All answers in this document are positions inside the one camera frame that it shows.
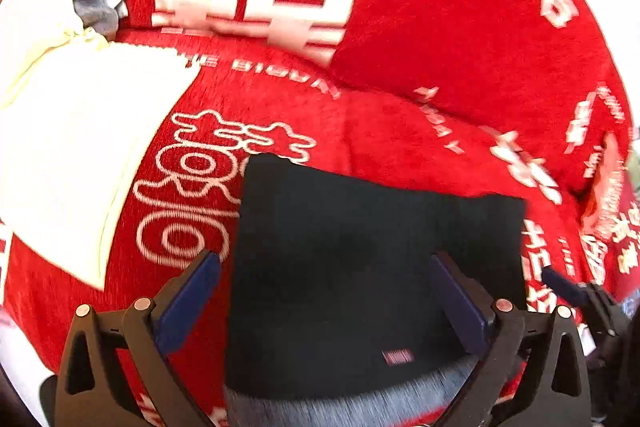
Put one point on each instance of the red pillow with small print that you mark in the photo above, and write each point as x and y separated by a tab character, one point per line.
440	32

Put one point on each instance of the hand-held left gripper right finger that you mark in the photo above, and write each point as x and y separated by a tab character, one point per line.
457	297

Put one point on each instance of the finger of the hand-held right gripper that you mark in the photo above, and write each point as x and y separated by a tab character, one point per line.
562	285

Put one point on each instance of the red orange printed cloth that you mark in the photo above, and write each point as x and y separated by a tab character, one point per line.
607	192

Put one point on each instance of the black pants with grey lining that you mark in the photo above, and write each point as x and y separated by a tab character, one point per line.
350	247

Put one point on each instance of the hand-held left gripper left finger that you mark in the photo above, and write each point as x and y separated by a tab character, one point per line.
192	294

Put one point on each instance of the cream white cloth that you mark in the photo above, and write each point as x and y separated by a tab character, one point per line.
65	147

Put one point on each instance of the red printed blanket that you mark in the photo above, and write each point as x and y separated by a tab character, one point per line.
390	142

